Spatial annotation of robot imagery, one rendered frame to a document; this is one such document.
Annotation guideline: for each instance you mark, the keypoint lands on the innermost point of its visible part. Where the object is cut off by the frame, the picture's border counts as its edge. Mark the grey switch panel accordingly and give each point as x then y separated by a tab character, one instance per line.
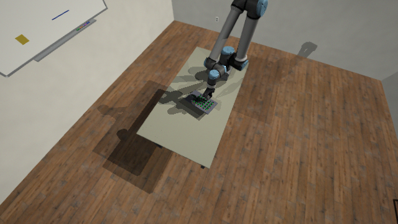
197	100

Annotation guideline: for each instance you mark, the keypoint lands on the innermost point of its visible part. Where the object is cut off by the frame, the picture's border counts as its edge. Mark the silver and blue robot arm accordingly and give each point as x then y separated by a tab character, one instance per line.
255	9

